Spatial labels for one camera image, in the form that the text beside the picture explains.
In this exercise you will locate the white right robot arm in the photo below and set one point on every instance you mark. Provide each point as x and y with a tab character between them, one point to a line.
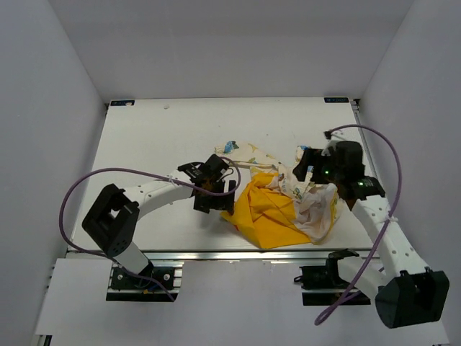
407	292

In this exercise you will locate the yellow dinosaur print kids jacket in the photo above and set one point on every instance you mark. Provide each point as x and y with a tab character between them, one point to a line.
275	209

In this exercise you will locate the dark blue corner label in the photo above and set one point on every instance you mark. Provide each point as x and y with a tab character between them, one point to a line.
122	103
336	99

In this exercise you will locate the dark blue corner label right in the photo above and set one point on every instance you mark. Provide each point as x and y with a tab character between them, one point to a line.
336	99

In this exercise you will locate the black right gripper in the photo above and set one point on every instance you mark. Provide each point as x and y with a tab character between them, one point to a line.
300	170

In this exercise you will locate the dark blue corner label left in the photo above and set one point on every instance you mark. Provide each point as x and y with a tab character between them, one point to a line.
122	103

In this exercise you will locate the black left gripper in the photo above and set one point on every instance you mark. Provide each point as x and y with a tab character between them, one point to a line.
222	202

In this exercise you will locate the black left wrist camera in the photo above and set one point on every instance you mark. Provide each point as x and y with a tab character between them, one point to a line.
211	170

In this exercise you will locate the aluminium right side rail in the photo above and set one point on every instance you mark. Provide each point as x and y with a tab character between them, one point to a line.
356	110

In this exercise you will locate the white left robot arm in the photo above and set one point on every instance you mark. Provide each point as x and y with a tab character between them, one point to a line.
111	220

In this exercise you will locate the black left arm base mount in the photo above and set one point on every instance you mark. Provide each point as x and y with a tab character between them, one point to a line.
126	288

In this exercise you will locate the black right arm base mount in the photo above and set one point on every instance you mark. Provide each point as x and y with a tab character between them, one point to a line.
321	284

